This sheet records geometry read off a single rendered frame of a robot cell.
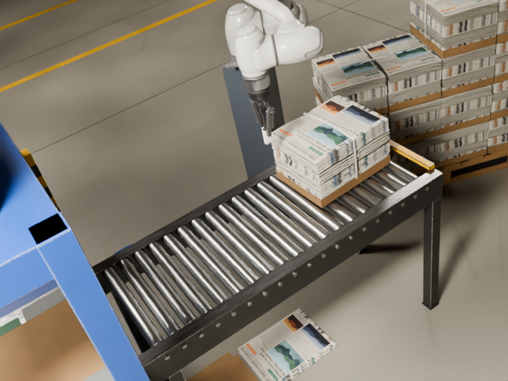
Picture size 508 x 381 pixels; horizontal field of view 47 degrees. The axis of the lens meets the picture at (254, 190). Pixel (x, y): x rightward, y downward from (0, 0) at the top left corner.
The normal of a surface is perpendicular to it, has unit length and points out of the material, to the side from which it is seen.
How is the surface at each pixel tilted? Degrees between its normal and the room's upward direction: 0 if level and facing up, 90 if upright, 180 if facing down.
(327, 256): 90
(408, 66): 1
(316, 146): 1
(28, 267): 90
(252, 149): 90
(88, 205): 0
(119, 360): 90
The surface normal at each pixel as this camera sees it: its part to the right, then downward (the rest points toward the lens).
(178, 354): 0.55, 0.45
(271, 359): -0.17, -0.76
